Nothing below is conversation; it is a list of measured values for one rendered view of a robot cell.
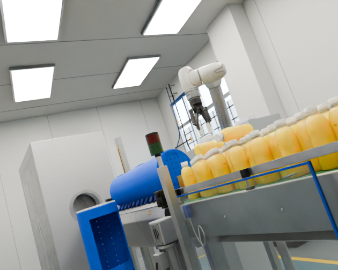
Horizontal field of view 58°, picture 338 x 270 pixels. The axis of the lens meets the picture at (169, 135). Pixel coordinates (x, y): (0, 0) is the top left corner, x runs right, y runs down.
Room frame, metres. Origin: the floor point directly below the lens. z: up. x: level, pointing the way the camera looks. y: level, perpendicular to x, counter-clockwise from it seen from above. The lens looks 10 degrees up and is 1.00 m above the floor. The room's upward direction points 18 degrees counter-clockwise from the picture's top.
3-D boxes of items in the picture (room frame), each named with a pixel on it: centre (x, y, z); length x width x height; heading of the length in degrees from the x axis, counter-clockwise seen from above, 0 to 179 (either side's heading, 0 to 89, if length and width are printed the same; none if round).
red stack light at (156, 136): (1.38, 0.08, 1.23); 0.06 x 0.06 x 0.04
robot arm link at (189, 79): (1.81, -0.23, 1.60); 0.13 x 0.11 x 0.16; 81
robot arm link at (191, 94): (1.81, -0.22, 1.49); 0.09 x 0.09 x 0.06
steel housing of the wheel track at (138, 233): (2.76, 0.58, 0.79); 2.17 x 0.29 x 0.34; 34
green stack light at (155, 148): (1.38, 0.08, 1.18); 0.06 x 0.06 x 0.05
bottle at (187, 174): (1.69, -0.03, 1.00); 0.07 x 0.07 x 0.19
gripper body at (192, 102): (1.81, -0.22, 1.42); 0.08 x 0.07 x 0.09; 124
